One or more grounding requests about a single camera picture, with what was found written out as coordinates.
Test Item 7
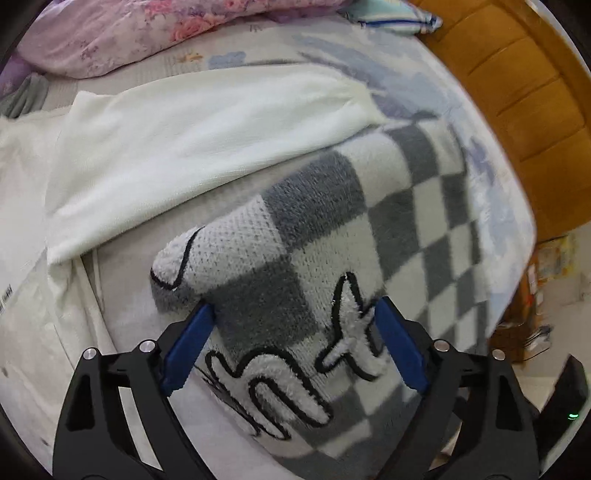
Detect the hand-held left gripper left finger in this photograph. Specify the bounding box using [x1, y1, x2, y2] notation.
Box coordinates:
[53, 300, 215, 480]

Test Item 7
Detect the yellow packet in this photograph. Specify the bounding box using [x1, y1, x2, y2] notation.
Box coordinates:
[536, 235, 575, 280]

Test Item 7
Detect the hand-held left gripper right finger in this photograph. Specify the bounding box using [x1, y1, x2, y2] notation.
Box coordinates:
[375, 296, 541, 480]

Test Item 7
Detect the white cloth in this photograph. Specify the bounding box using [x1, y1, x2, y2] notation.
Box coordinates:
[0, 62, 386, 472]

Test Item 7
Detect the grey white checkered cardigan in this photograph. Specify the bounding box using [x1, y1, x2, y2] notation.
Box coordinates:
[150, 122, 497, 480]

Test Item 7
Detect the wooden bed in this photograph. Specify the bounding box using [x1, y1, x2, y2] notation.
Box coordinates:
[0, 0, 591, 480]

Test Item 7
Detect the purple floral quilt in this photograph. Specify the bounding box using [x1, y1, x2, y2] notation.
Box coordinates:
[0, 0, 356, 100]

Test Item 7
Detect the light blue pillow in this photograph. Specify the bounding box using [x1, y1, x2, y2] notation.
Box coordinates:
[339, 0, 443, 35]

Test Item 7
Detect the grey-green cloth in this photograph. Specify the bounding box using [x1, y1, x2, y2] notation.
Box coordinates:
[0, 74, 49, 120]

